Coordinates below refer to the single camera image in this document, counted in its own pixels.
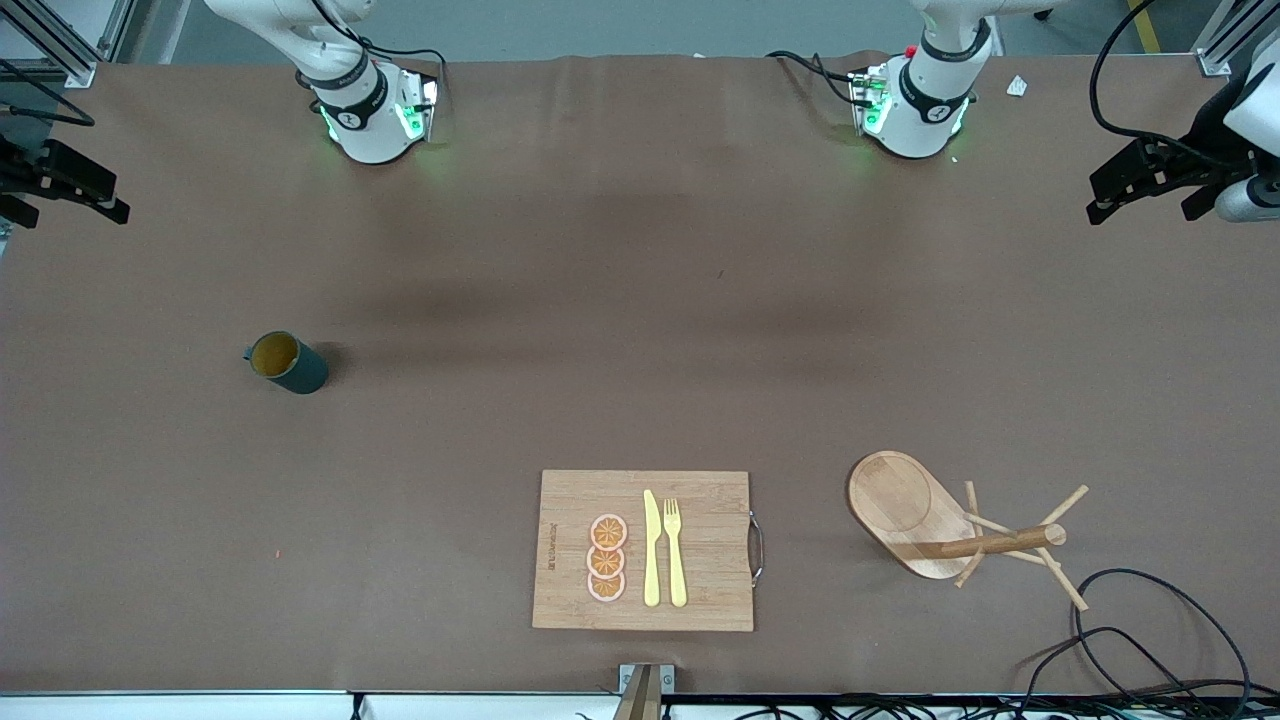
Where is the teal cup with yellow inside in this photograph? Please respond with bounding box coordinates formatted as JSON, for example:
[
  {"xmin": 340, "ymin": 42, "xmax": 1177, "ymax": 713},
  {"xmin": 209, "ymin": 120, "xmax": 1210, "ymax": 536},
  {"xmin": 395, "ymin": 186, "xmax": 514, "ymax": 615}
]
[{"xmin": 243, "ymin": 331, "xmax": 330, "ymax": 395}]

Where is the wooden mug rack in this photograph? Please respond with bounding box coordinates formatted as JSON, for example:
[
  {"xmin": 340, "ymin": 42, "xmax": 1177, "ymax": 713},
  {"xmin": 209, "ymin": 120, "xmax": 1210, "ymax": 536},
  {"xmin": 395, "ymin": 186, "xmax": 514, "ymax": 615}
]
[{"xmin": 847, "ymin": 450, "xmax": 1091, "ymax": 613}]

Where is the yellow plastic fork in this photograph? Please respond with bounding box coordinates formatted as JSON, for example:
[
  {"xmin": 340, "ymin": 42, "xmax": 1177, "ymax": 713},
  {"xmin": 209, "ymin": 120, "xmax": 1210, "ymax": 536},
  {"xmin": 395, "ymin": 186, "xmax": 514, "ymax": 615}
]
[{"xmin": 663, "ymin": 498, "xmax": 689, "ymax": 609}]

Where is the yellow plastic knife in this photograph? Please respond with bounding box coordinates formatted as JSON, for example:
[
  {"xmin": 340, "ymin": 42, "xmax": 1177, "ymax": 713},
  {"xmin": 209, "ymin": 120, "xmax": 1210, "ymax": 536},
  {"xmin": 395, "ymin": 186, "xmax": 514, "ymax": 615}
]
[{"xmin": 643, "ymin": 489, "xmax": 663, "ymax": 608}]

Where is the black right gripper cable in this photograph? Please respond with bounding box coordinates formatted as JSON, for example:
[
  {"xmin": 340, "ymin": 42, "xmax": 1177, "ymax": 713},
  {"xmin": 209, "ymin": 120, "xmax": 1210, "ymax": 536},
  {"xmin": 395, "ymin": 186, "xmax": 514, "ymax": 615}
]
[{"xmin": 0, "ymin": 58, "xmax": 98, "ymax": 128}]

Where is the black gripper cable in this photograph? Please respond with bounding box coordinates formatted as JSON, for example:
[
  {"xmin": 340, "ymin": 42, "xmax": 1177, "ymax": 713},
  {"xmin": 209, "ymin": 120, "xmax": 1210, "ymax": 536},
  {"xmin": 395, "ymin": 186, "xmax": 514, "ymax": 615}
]
[
  {"xmin": 1088, "ymin": 0, "xmax": 1216, "ymax": 166},
  {"xmin": 0, "ymin": 58, "xmax": 98, "ymax": 128}
]

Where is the aluminium frame profile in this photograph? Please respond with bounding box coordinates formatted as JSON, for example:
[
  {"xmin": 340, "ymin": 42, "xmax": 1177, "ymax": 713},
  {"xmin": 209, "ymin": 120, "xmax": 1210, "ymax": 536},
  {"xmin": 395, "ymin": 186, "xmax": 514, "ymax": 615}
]
[
  {"xmin": 0, "ymin": 0, "xmax": 136, "ymax": 89},
  {"xmin": 1193, "ymin": 0, "xmax": 1280, "ymax": 78}
]

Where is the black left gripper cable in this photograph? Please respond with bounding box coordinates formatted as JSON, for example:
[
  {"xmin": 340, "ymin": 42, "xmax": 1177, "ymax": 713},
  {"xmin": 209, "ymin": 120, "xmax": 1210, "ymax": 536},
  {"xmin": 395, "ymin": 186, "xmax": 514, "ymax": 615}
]
[{"xmin": 1088, "ymin": 0, "xmax": 1216, "ymax": 166}]

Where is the black right base cable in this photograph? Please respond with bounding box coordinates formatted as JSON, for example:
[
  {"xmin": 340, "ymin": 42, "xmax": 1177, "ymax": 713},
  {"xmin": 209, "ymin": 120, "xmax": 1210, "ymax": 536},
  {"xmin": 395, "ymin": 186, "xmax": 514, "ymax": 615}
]
[{"xmin": 308, "ymin": 0, "xmax": 448, "ymax": 96}]

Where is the black base cable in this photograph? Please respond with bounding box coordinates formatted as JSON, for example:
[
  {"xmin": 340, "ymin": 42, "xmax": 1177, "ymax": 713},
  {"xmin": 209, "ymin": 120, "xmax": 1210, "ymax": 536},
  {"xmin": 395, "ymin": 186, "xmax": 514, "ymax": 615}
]
[
  {"xmin": 308, "ymin": 0, "xmax": 448, "ymax": 96},
  {"xmin": 765, "ymin": 50, "xmax": 863, "ymax": 104}
]

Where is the black left base cable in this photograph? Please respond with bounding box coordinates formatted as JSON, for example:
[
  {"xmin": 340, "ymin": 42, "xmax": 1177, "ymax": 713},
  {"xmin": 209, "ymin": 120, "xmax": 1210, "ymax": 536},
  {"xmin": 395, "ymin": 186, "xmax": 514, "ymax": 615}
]
[{"xmin": 765, "ymin": 50, "xmax": 863, "ymax": 104}]

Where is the black looped cable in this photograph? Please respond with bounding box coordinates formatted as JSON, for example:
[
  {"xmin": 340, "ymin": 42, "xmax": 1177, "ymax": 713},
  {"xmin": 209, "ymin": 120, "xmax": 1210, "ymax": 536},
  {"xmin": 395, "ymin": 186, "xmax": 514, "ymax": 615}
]
[
  {"xmin": 1072, "ymin": 567, "xmax": 1254, "ymax": 720},
  {"xmin": 1015, "ymin": 625, "xmax": 1256, "ymax": 720}
]

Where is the black cable bundle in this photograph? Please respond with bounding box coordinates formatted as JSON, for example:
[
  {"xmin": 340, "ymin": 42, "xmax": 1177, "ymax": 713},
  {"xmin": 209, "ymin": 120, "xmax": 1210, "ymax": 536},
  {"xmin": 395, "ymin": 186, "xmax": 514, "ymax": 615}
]
[{"xmin": 690, "ymin": 695, "xmax": 1280, "ymax": 720}]

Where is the bamboo cutting board, metal handle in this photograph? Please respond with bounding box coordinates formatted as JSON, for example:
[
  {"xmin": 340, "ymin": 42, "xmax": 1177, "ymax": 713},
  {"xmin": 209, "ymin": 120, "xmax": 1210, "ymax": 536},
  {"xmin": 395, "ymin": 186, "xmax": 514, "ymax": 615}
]
[{"xmin": 532, "ymin": 470, "xmax": 766, "ymax": 633}]

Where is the aluminium profile post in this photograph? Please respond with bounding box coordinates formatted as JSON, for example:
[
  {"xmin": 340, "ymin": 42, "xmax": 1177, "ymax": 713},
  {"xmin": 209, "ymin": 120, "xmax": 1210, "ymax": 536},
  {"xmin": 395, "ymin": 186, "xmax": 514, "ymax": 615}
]
[{"xmin": 612, "ymin": 663, "xmax": 677, "ymax": 720}]

